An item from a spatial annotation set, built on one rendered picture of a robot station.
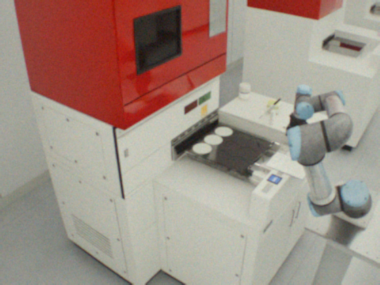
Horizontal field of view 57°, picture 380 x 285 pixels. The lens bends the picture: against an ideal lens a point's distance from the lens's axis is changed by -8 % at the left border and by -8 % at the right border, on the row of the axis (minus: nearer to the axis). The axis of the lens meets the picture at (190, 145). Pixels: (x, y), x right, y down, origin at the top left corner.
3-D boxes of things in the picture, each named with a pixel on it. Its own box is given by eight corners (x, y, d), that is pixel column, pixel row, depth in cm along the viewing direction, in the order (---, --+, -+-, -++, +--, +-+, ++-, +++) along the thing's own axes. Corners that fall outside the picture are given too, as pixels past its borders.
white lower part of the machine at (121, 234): (69, 245, 262) (43, 152, 217) (144, 188, 317) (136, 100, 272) (141, 296, 227) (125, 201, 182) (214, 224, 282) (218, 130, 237)
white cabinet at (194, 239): (161, 277, 240) (152, 180, 196) (237, 199, 305) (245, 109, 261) (244, 326, 209) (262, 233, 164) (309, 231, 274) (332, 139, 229)
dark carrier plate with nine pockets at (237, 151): (185, 150, 205) (185, 149, 204) (220, 124, 228) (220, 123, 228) (241, 173, 188) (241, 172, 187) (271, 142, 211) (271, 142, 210)
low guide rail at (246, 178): (187, 157, 213) (187, 152, 211) (189, 155, 214) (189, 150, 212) (267, 191, 188) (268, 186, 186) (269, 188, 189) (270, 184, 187)
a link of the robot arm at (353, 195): (371, 208, 155) (372, 201, 144) (342, 214, 160) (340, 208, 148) (366, 182, 160) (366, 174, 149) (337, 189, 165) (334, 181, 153)
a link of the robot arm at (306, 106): (319, 101, 156) (317, 90, 165) (294, 107, 160) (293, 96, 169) (324, 117, 160) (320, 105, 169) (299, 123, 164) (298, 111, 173)
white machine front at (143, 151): (121, 198, 183) (112, 127, 161) (214, 128, 238) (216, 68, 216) (126, 200, 182) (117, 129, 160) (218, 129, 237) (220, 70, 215)
